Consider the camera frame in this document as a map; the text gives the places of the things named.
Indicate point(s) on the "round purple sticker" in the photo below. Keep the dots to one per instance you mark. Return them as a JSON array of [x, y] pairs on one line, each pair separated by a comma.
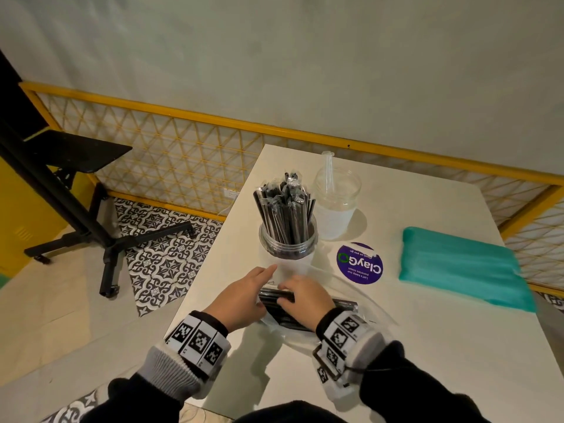
[[359, 264]]

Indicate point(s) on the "person's black top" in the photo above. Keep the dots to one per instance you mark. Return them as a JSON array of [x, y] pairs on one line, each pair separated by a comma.
[[286, 414]]

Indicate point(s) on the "person's right fingers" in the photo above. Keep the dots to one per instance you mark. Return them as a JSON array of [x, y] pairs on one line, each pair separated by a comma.
[[291, 286]]

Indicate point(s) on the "person's right forearm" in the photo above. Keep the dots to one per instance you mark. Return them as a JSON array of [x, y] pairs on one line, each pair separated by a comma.
[[409, 392]]

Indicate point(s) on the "right wrist marker band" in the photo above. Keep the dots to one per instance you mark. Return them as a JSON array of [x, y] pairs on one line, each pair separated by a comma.
[[341, 334]]

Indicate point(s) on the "person's left forearm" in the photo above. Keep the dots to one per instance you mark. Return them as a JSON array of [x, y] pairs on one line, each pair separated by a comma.
[[150, 392]]

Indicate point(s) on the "bundle of wrapped black straws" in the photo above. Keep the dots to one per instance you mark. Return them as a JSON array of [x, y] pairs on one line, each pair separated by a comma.
[[286, 211]]

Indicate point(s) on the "wrist marker band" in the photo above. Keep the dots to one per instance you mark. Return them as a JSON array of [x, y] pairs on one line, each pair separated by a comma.
[[341, 334], [198, 341]]

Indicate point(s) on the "flat pack of black straws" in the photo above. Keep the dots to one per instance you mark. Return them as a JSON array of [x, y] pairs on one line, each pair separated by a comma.
[[273, 296]]

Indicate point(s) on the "clear plastic bag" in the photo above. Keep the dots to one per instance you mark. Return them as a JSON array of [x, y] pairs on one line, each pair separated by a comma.
[[374, 314]]

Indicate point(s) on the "yellow metal lattice fence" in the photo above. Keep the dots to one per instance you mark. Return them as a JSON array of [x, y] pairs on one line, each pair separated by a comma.
[[308, 137]]

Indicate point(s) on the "person's left hand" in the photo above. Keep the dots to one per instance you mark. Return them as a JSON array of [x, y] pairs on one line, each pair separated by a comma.
[[235, 303]]

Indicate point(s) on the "clear drinking straw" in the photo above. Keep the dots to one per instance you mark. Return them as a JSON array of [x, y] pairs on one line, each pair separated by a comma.
[[328, 169]]

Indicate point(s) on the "clear lidded plastic cup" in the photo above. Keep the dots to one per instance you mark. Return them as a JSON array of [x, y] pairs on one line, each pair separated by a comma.
[[337, 215]]

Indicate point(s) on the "left wrist marker band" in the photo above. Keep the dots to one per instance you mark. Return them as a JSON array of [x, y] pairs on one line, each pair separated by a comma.
[[198, 341]]

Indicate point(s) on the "clear plastic jar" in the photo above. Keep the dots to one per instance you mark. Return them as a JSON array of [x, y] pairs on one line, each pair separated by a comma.
[[288, 255]]

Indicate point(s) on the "person's left thumb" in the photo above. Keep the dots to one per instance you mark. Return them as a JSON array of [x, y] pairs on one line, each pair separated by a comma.
[[260, 304]]

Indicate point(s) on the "black rolling stand table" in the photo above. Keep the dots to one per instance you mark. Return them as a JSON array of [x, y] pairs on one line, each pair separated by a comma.
[[66, 149]]

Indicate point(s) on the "white wall outlet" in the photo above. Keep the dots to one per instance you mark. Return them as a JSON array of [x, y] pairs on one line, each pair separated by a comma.
[[231, 194]]

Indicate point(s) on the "person's right hand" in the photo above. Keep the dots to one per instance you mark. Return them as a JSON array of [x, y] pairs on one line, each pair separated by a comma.
[[310, 303]]

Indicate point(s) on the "yellow cabinet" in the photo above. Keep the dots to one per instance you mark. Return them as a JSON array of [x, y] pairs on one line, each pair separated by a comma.
[[22, 211]]

